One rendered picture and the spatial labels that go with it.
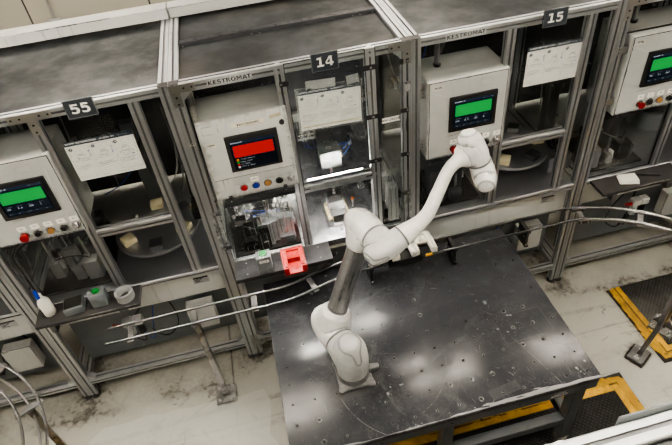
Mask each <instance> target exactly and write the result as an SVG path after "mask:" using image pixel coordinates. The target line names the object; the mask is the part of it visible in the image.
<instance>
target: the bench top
mask: <svg viewBox="0 0 672 445"><path fill-rule="evenodd" d="M456 262H457V264H455V265H453V264H452V262H451V260H450V258H449V256H448V254H447V253H446V252H442V253H438V254H434V255H431V256H427V257H426V256H425V257H423V260H421V261H417V262H413V263H409V264H405V265H401V266H396V267H392V268H389V267H388V266H384V267H379V268H375V269H374V271H373V276H374V282H375V284H373V285H371V283H370V281H369V278H368V275H367V273H366V271H363V272H361V273H360V276H359V279H358V282H357V285H356V287H355V290H354V293H353V296H352V299H351V302H350V305H349V310H350V312H351V327H350V329H351V330H352V332H353V333H356V334H357V335H359V336H360V337H361V338H362V339H363V341H364V342H365V344H366V347H367V352H368V359H369V363H378V364H379V369H377V370H375V371H373V372H371V374H372V377H373V379H374V380H375V382H376V385H375V386H374V387H366V388H362V389H358V390H354V391H350V392H347V393H346V394H344V395H341V394H340V393H339V384H338V380H337V376H336V372H335V369H334V368H333V366H332V363H333V360H332V358H331V356H330V354H329V353H328V351H327V350H326V348H325V347H324V346H323V345H322V343H321V342H320V341H319V339H318V338H317V336H316V334H315V332H314V331H313V328H312V325H311V315H312V312H313V311H314V309H315V308H316V307H318V306H319V305H321V304H324V303H326V302H328V301H329V300H330V297H331V294H332V291H333V287H334V284H335V281H333V282H331V283H329V284H327V285H325V286H323V287H320V288H319V291H317V292H314V291H312V292H310V293H308V294H305V295H303V296H301V297H298V298H296V299H293V300H290V301H287V302H284V303H280V304H276V305H272V306H268V307H267V313H268V320H269V326H270V332H271V338H272V344H273V350H274V356H275V363H276V369H277V374H278V380H279V387H280V393H281V399H282V405H283V411H284V418H285V424H286V430H287V436H288V442H289V445H369V444H372V443H376V442H379V441H383V440H387V439H390V438H394V437H397V436H401V435H405V434H408V433H412V432H415V431H419V430H423V429H426V428H430V427H433V426H437V425H441V424H444V423H448V422H451V421H455V420H459V419H462V418H466V417H469V416H473V415H477V414H480V413H484V412H487V411H491V410H495V409H498V408H502V407H505V406H509V405H513V404H516V403H520V402H524V401H527V400H531V399H534V398H538V397H542V396H545V395H549V394H552V393H556V392H560V391H563V390H567V389H570V388H574V387H578V386H581V385H585V384H588V383H592V382H596V381H599V379H600V378H602V375H601V374H600V372H599V371H598V369H597V368H596V366H595V365H594V363H593V362H592V361H591V359H590V358H589V356H588V355H587V353H586V352H585V350H584V349H583V348H582V346H581V345H580V343H579V342H578V340H577V339H576V337H575V336H574V334H573V333H572V332H571V331H570V329H569V327H568V326H567V324H566V323H565V321H564V320H563V319H562V317H561V316H560V314H559V313H558V311H557V310H556V308H555V307H554V306H553V305H552V303H551V302H550V300H549V298H548V297H547V295H546V294H545V292H544V291H543V290H542V288H541V287H540V285H539V284H538V282H537V281H536V279H535V278H534V276H533V275H532V274H531V272H530V271H529V269H528V268H527V266H526V265H525V263H524V262H523V261H522V259H521V258H520V256H519V255H518V253H517V252H516V250H515V249H514V248H513V246H512V245H511V243H510V242H509V240H508V239H507V237H505V238H501V239H497V240H492V241H488V242H484V243H480V244H476V245H471V246H467V247H463V248H459V249H458V251H457V253H456ZM530 286H533V288H530ZM310 289H312V288H311V286H310V285H309V283H308V282H307V280H306V279H304V280H302V281H300V282H298V283H295V284H293V285H290V286H287V287H285V288H281V289H278V290H274V291H270V292H266V293H264V295H265V301H266V304H270V303H274V302H278V301H282V300H285V299H288V298H291V297H294V296H296V295H299V294H301V293H304V292H306V291H308V290H310ZM502 310H505V312H502ZM464 320H467V322H464ZM542 337H544V338H545V340H542ZM296 424H298V428H296V427H295V425H296ZM323 440H325V441H326V443H325V444H323V443H322V441H323Z"/></svg>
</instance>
